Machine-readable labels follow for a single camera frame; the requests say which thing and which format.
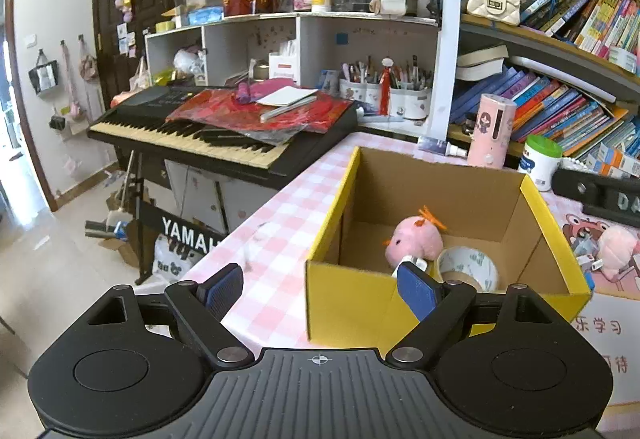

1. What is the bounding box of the white box red label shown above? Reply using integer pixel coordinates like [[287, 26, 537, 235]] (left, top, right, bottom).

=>
[[268, 52, 299, 85]]

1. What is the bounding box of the wide yellow tape roll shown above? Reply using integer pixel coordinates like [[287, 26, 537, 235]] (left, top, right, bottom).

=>
[[435, 246, 500, 292]]

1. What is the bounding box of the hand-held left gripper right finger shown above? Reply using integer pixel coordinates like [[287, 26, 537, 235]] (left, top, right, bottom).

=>
[[384, 263, 596, 370]]

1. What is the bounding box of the yellow cardboard box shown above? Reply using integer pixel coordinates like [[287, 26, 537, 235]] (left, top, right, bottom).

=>
[[305, 146, 592, 342]]

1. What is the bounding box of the pink cylindrical humidifier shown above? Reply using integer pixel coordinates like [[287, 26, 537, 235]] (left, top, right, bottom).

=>
[[467, 93, 517, 170]]

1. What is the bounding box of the white light bar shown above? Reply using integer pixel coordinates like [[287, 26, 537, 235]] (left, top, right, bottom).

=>
[[505, 54, 619, 103]]

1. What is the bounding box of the white charger plug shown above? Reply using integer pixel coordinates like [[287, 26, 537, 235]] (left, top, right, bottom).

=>
[[395, 256, 430, 276]]

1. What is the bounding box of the stack of orange white boxes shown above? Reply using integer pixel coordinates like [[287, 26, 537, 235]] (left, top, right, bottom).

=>
[[585, 142, 640, 180]]

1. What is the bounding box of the blue packet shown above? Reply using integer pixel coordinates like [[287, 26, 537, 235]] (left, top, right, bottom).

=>
[[187, 5, 224, 26]]

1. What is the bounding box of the red cloth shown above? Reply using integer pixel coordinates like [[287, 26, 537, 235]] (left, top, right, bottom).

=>
[[167, 86, 353, 141]]

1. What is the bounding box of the black electronic keyboard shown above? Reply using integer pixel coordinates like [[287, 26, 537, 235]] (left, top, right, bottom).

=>
[[87, 86, 359, 193]]

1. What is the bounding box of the white cabinet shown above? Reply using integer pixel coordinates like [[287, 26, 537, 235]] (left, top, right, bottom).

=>
[[165, 159, 282, 241]]

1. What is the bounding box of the white cubby shelf unit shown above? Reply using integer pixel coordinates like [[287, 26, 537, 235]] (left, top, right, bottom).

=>
[[144, 12, 443, 131]]

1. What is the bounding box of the pink chick plush toy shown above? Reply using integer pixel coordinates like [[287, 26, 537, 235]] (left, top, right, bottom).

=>
[[384, 206, 446, 270]]

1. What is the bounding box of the white cream tube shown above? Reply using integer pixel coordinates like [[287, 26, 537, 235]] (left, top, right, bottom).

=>
[[417, 136, 468, 158]]

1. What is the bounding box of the crumpled plastic bag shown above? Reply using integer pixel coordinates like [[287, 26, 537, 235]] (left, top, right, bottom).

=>
[[172, 46, 207, 81]]

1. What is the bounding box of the white notebook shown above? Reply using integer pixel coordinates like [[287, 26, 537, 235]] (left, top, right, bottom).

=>
[[257, 86, 319, 121]]

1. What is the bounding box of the black keyboard stand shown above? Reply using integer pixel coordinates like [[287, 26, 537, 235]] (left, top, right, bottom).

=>
[[112, 144, 227, 286]]

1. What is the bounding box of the red tassel charm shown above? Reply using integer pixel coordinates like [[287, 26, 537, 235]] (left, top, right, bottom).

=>
[[379, 58, 396, 118]]

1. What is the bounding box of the white pen holder with pens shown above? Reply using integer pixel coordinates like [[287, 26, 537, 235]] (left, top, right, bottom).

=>
[[340, 56, 433, 121]]

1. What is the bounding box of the grey hanging tote bag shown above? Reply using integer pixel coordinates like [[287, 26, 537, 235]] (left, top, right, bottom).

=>
[[28, 49, 60, 96]]

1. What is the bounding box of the white printed plastic bag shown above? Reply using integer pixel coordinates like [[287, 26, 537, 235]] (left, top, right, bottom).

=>
[[152, 234, 202, 283]]

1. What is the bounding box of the thick paperback book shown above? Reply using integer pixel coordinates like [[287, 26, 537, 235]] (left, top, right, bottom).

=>
[[456, 60, 506, 83], [457, 44, 510, 68]]

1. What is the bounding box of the wooden bookshelf white frame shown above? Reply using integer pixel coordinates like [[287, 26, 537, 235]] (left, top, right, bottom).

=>
[[427, 0, 640, 180]]

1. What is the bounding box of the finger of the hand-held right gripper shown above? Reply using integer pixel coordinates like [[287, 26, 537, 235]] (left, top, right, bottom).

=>
[[551, 166, 640, 206]]

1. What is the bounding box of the broom and dustpan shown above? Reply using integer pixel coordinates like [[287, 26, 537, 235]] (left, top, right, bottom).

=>
[[85, 149, 137, 241]]

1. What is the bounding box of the white jar green lid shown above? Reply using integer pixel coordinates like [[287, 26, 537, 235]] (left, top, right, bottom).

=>
[[518, 135, 564, 192]]

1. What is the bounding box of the row of colourful books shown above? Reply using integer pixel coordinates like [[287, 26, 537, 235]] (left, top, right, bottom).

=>
[[450, 64, 640, 170], [520, 0, 640, 67]]

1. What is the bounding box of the pink pig plush toy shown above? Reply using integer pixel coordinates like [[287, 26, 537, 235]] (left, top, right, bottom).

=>
[[597, 225, 640, 281]]

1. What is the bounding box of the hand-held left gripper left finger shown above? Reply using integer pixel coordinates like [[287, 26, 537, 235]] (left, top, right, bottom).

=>
[[47, 263, 256, 370]]

